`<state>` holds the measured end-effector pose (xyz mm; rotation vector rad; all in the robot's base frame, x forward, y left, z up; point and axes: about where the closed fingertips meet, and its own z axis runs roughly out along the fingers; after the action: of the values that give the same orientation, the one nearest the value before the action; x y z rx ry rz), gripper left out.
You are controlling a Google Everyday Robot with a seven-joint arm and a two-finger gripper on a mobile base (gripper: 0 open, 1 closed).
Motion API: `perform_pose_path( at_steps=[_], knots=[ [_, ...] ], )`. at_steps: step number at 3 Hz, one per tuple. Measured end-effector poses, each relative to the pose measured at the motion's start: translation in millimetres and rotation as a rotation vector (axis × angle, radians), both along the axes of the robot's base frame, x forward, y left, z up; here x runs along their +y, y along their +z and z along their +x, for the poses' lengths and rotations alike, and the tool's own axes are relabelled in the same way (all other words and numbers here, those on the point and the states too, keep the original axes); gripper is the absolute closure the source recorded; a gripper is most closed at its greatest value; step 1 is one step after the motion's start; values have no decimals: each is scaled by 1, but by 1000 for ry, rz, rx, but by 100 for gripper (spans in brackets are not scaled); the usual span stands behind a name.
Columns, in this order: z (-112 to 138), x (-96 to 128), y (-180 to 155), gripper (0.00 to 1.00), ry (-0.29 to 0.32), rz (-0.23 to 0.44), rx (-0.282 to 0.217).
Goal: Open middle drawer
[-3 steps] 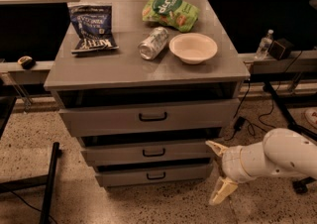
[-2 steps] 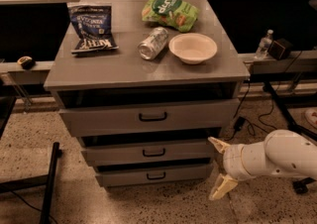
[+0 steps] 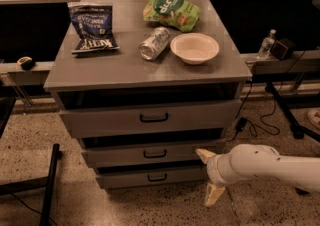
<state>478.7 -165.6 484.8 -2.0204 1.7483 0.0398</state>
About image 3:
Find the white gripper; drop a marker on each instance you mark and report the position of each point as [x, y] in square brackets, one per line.
[214, 170]

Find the grey drawer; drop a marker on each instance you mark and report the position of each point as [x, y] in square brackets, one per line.
[163, 175]
[150, 153]
[155, 118]

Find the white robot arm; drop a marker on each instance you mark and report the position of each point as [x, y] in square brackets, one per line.
[247, 161]

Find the grey bottom drawer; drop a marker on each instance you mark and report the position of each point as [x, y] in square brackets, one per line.
[163, 175]

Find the grey drawer cabinet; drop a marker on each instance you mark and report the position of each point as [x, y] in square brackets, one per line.
[124, 78]

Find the grey top drawer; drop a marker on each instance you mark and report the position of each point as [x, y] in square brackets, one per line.
[155, 118]

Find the black tripod stand right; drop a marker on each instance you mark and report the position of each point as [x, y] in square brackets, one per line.
[297, 130]

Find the white red shoe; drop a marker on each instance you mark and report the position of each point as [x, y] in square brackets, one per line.
[314, 117]

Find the white bowl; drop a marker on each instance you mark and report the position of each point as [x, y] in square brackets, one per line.
[194, 48]

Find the silver soda can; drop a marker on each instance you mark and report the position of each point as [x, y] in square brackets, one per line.
[154, 44]

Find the clear water bottle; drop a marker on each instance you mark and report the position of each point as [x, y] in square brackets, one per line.
[266, 45]

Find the small black box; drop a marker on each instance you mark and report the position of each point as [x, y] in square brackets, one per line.
[283, 49]

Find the green snack bag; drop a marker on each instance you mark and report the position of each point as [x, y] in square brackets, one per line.
[180, 14]

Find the blue chip bag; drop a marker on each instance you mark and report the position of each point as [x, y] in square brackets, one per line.
[93, 25]

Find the black stand left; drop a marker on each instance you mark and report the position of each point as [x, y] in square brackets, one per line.
[47, 182]

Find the yellow black tape measure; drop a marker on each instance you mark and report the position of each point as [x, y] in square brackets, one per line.
[26, 63]

